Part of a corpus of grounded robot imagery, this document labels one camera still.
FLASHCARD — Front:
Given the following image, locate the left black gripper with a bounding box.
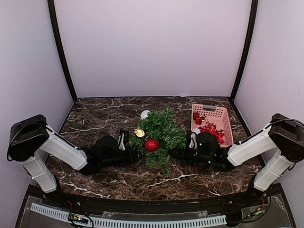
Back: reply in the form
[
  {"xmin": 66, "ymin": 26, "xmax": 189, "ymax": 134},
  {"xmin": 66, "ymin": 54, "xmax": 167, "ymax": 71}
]
[{"xmin": 100, "ymin": 145, "xmax": 149, "ymax": 169}]

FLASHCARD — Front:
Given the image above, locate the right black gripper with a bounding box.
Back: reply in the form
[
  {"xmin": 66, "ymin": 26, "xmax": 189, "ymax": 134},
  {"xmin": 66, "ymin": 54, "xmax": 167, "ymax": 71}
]
[{"xmin": 167, "ymin": 142, "xmax": 213, "ymax": 166}]

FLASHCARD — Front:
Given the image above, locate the red drum ornament gold trim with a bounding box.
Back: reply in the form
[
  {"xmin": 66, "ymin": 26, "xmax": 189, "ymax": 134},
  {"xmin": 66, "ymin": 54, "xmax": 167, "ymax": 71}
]
[{"xmin": 134, "ymin": 128, "xmax": 145, "ymax": 138}]

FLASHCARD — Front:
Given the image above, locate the pink plastic basket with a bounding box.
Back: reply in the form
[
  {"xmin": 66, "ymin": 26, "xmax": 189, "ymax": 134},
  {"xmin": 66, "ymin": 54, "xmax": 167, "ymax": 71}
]
[{"xmin": 191, "ymin": 104, "xmax": 234, "ymax": 148}]

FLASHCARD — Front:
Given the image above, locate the white ball ornament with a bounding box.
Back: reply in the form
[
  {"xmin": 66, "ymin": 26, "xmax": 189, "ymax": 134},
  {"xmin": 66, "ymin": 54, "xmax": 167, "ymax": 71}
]
[
  {"xmin": 191, "ymin": 128, "xmax": 201, "ymax": 135},
  {"xmin": 140, "ymin": 110, "xmax": 150, "ymax": 120}
]

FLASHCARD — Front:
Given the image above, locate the small green christmas tree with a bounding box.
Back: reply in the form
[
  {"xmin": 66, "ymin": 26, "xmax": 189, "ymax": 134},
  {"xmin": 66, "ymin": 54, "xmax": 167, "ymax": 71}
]
[{"xmin": 129, "ymin": 108, "xmax": 187, "ymax": 176}]

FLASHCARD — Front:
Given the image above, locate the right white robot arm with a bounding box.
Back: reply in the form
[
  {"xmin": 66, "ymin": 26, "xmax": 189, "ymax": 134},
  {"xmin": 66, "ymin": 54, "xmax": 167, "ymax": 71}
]
[{"xmin": 169, "ymin": 114, "xmax": 304, "ymax": 206}]

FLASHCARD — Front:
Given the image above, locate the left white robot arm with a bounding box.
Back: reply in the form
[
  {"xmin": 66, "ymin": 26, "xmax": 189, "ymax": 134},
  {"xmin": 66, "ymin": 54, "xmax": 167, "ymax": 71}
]
[{"xmin": 7, "ymin": 114, "xmax": 141, "ymax": 207}]

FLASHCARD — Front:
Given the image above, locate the red ball ornament cluster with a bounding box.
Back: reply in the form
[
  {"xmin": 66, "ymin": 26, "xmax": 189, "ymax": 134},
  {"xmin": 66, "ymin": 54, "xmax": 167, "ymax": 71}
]
[{"xmin": 192, "ymin": 112, "xmax": 225, "ymax": 144}]

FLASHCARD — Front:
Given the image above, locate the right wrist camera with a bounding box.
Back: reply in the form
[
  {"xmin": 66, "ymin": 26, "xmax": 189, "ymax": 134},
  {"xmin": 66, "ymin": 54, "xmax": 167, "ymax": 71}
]
[{"xmin": 189, "ymin": 132, "xmax": 197, "ymax": 149}]

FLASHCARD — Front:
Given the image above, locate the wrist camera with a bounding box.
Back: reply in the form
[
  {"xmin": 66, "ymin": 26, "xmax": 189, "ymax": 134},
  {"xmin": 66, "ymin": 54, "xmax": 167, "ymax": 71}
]
[
  {"xmin": 117, "ymin": 129, "xmax": 129, "ymax": 151},
  {"xmin": 189, "ymin": 132, "xmax": 197, "ymax": 149}
]

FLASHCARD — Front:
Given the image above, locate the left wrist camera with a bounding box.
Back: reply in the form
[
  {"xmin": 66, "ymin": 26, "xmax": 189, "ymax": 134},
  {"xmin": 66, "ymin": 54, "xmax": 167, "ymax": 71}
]
[{"xmin": 117, "ymin": 129, "xmax": 129, "ymax": 151}]

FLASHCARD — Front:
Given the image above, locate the white perforated cable duct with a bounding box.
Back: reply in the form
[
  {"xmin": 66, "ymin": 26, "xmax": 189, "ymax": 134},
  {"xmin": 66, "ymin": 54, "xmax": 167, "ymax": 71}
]
[{"xmin": 29, "ymin": 203, "xmax": 228, "ymax": 228}]

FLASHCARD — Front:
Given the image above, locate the left black frame pole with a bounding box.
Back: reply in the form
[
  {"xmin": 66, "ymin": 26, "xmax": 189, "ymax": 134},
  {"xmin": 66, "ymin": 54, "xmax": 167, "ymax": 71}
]
[{"xmin": 47, "ymin": 0, "xmax": 78, "ymax": 103}]

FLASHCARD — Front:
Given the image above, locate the black frame pole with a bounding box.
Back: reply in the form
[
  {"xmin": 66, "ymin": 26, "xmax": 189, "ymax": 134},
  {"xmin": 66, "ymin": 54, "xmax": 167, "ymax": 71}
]
[
  {"xmin": 47, "ymin": 0, "xmax": 78, "ymax": 103},
  {"xmin": 229, "ymin": 0, "xmax": 259, "ymax": 102}
]

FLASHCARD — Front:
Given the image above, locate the right black frame pole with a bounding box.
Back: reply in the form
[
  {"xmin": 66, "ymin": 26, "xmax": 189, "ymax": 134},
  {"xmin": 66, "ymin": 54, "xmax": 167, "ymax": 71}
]
[{"xmin": 229, "ymin": 0, "xmax": 259, "ymax": 102}]

